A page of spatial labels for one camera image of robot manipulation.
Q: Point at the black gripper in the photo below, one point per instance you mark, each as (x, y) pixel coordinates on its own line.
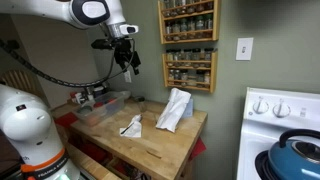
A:
(122, 50)

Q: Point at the orange plastic cup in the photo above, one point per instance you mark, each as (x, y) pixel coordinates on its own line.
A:
(112, 100)

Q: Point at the blue plastic cup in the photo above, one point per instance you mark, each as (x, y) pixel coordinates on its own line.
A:
(112, 106)

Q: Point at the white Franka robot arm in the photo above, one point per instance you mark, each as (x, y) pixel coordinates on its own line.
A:
(26, 120)

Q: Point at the clear plastic case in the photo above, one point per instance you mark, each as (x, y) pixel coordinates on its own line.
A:
(100, 111)

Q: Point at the glass jar with black lid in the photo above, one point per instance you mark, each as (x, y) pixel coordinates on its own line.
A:
(141, 104)

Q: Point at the glass spice jar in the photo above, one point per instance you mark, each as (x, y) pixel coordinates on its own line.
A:
(208, 26)
(191, 28)
(178, 57)
(184, 78)
(187, 57)
(169, 31)
(184, 29)
(171, 76)
(170, 57)
(200, 27)
(207, 79)
(177, 77)
(196, 57)
(208, 56)
(176, 30)

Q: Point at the red lidded container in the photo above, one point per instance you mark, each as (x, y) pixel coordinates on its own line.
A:
(98, 104)

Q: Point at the white cloth towel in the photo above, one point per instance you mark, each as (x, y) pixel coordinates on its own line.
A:
(173, 110)

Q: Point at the white paper napkin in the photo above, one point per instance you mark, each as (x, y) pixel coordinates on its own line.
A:
(133, 129)

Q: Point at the teal round lid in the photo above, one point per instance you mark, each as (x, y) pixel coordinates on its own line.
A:
(85, 109)

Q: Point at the wooden spice rack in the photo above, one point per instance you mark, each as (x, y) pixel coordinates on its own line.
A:
(190, 88)
(188, 41)

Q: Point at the light blue box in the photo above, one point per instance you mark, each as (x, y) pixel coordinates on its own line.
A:
(188, 108)

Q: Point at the wooden butcher block cart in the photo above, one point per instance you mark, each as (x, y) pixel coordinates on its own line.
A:
(146, 146)

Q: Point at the red mat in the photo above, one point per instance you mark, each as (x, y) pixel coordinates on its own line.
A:
(66, 119)

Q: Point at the red cloth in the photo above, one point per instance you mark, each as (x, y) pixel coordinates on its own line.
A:
(198, 148)

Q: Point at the wooden chair back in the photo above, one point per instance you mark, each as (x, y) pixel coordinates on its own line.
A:
(20, 81)

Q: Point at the white stove knob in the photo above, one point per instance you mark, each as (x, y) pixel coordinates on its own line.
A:
(260, 106)
(281, 109)

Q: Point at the white stove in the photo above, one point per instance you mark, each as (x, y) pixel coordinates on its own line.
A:
(263, 140)

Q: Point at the black stove burner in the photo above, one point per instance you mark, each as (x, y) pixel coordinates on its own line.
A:
(261, 165)

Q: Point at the white wall outlet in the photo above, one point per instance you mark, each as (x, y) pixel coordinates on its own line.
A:
(128, 76)

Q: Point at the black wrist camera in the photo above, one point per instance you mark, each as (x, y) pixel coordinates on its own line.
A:
(101, 43)

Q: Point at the white light switch plate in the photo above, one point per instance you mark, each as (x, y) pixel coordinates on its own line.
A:
(244, 48)

